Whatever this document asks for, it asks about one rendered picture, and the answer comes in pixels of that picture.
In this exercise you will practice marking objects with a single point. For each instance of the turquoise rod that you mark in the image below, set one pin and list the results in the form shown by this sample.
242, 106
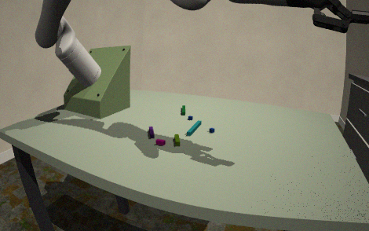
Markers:
193, 128

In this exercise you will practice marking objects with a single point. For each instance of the magenta rod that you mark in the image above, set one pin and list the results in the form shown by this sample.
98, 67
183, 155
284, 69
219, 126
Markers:
160, 142

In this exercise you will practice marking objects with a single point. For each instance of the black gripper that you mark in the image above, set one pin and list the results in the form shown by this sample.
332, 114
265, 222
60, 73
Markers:
321, 20

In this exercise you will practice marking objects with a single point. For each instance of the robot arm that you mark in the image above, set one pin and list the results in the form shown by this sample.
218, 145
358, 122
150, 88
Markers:
72, 53

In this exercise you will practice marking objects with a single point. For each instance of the purple rod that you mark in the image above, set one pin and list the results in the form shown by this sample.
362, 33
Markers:
151, 132

